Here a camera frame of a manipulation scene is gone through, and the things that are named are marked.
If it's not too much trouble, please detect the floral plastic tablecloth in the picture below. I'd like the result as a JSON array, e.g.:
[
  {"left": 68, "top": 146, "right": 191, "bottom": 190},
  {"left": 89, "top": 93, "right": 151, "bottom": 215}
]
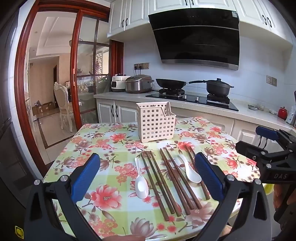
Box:
[{"left": 43, "top": 116, "right": 262, "bottom": 241}]

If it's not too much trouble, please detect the glass sliding door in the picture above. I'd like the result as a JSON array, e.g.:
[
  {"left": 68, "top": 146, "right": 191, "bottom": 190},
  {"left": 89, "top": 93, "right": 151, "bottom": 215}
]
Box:
[{"left": 70, "top": 9, "right": 111, "bottom": 133}]

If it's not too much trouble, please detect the white kitchen counter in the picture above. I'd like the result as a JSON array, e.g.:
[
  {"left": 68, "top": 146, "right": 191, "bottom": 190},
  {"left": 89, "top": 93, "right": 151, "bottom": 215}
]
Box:
[{"left": 94, "top": 90, "right": 296, "bottom": 149}]

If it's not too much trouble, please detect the white upper cabinet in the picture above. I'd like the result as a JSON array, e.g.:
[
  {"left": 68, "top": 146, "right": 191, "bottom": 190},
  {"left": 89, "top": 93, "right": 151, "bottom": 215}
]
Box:
[
  {"left": 107, "top": 0, "right": 151, "bottom": 39},
  {"left": 149, "top": 0, "right": 236, "bottom": 14},
  {"left": 231, "top": 0, "right": 294, "bottom": 47}
]

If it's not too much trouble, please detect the set of brown chopsticks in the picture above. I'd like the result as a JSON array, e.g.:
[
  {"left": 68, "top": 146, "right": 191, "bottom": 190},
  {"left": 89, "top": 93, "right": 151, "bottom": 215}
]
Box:
[{"left": 141, "top": 145, "right": 211, "bottom": 220}]

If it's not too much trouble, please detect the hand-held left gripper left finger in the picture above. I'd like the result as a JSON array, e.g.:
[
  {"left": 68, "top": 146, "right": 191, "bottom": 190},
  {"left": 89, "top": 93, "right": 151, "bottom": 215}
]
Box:
[{"left": 24, "top": 153, "right": 102, "bottom": 241}]

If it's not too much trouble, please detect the person's right hand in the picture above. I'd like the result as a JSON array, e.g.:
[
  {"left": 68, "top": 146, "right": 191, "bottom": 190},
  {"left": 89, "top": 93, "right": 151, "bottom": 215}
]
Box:
[{"left": 273, "top": 183, "right": 293, "bottom": 210}]

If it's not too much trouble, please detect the white perforated plastic utensil basket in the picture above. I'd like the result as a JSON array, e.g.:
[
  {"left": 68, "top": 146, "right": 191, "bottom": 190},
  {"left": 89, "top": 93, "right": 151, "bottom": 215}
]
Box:
[{"left": 136, "top": 101, "right": 176, "bottom": 143}]

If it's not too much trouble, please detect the black wok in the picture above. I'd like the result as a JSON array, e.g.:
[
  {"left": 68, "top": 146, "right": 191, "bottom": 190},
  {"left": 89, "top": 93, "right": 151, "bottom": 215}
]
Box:
[{"left": 155, "top": 78, "right": 207, "bottom": 90}]

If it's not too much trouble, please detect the silver rice cooker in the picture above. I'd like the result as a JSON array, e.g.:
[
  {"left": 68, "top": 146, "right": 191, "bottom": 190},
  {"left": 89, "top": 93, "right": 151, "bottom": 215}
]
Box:
[{"left": 125, "top": 75, "right": 154, "bottom": 94}]

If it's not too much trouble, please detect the black lidded cooking pot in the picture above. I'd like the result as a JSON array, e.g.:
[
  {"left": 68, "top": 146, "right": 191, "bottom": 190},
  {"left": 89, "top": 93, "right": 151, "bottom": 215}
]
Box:
[{"left": 206, "top": 78, "right": 234, "bottom": 96}]

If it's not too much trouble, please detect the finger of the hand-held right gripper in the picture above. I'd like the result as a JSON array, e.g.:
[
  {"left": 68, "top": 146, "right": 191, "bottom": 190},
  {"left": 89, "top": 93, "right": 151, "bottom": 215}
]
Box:
[
  {"left": 255, "top": 126, "right": 296, "bottom": 151},
  {"left": 235, "top": 140, "right": 292, "bottom": 165}
]

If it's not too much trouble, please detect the black glass range hood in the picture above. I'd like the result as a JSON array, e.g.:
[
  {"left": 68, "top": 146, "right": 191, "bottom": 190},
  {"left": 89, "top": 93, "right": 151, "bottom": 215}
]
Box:
[{"left": 148, "top": 10, "right": 240, "bottom": 71}]

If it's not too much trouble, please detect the white pressure cooker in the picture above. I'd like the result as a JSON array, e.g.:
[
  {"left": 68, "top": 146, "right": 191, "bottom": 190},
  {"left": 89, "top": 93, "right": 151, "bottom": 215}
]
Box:
[{"left": 111, "top": 73, "right": 131, "bottom": 92}]

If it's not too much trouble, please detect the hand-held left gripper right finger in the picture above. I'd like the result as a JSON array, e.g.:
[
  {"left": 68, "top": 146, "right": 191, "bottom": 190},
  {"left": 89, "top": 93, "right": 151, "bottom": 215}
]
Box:
[{"left": 194, "top": 152, "right": 273, "bottom": 241}]

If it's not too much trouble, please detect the red wooden door frame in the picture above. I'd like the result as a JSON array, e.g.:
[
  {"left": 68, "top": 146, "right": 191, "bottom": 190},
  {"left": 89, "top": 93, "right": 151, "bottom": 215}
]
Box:
[{"left": 14, "top": 0, "right": 111, "bottom": 176}]

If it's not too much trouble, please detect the white ceramic soup spoon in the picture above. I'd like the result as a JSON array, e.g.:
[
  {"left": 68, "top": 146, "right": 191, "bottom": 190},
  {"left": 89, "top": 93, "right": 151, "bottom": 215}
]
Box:
[
  {"left": 178, "top": 154, "right": 202, "bottom": 183},
  {"left": 134, "top": 158, "right": 149, "bottom": 198}
]

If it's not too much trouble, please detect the black glass gas stove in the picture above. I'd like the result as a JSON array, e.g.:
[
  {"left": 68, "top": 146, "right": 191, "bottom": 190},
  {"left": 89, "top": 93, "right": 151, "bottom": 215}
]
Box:
[{"left": 146, "top": 88, "right": 239, "bottom": 112}]

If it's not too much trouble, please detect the white ornate dining chair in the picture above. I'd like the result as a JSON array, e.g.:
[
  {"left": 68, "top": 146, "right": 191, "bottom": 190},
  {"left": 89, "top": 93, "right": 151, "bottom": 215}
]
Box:
[{"left": 54, "top": 82, "right": 72, "bottom": 132}]

